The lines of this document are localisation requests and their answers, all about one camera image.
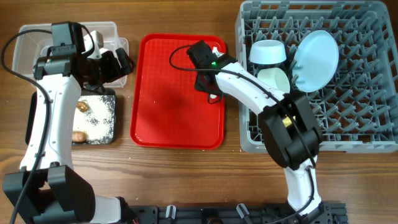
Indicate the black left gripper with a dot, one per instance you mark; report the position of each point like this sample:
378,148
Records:
114,71

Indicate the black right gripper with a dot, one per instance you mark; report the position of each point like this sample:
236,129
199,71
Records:
198,86

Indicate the white napkin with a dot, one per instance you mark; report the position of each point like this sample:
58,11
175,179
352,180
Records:
98,44

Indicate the brown food scrap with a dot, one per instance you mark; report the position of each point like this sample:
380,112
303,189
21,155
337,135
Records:
82,106

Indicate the green bowl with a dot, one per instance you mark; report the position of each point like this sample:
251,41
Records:
276,78

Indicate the small light blue bowl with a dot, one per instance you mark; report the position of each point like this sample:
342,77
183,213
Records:
267,52

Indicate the large light blue plate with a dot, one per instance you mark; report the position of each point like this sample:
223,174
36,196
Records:
316,59

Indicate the orange carrot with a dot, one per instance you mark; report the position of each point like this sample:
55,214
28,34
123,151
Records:
79,137

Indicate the yellow cup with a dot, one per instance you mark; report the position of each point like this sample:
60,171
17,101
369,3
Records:
288,122

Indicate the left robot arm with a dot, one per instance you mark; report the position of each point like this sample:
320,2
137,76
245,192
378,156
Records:
47,189

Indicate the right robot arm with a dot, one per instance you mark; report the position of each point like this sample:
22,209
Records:
290,132

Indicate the clear plastic waste bin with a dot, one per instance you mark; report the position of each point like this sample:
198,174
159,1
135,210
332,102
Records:
33,57

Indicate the grey dishwasher rack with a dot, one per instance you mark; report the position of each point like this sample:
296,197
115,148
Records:
357,109

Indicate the red serving tray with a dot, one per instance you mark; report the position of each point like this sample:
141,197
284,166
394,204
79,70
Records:
167,110

